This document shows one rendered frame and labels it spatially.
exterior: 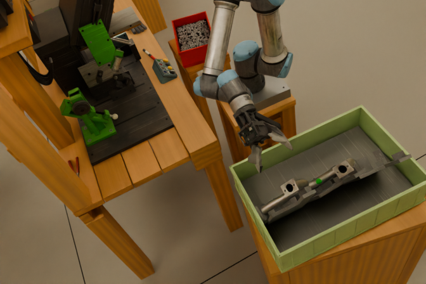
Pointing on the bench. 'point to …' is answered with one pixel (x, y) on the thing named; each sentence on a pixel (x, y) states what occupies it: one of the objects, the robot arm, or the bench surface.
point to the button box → (163, 71)
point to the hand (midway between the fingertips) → (277, 161)
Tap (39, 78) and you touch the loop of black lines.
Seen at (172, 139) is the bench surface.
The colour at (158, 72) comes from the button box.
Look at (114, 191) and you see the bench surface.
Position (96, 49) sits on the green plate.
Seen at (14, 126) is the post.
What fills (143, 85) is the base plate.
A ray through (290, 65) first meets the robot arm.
